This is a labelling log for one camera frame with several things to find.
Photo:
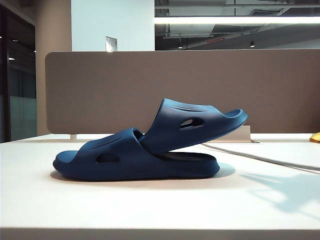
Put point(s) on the silver wall switch plate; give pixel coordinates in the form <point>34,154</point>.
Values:
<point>111,43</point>

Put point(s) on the blue rubber slipper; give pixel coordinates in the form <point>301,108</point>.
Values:
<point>137,165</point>
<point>170,132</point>

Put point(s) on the white partition foot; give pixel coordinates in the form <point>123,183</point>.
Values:
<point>73,136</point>

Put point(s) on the white ceiling light strip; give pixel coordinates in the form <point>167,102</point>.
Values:
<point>237,20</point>

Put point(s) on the red led sign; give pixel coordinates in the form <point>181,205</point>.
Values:
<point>215,40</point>

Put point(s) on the brown desk partition panel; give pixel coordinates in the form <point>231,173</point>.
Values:
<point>100,87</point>

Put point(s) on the yellow object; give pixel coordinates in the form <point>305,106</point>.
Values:
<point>315,138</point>

